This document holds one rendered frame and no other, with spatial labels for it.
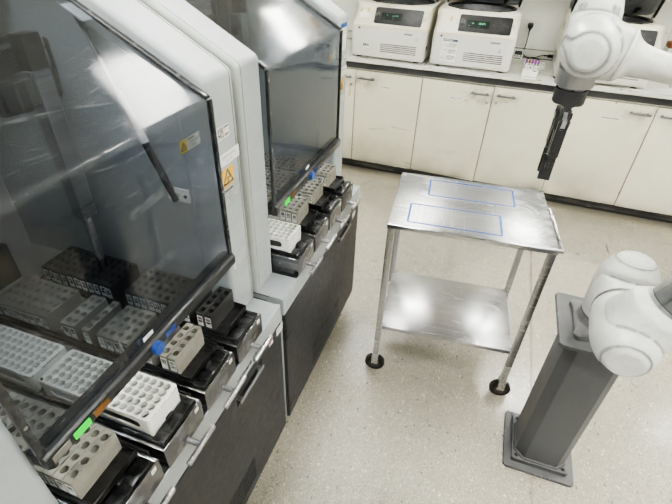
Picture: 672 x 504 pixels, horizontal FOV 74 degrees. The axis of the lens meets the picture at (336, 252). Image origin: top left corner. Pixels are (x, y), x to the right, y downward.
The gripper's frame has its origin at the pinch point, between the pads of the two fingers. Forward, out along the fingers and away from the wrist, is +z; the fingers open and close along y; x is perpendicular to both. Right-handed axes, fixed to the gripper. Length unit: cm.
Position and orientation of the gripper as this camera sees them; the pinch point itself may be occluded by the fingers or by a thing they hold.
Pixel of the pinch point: (546, 164)
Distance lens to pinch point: 135.7
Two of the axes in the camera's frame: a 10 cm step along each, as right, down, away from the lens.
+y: 3.3, -5.5, 7.7
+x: -9.4, -2.2, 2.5
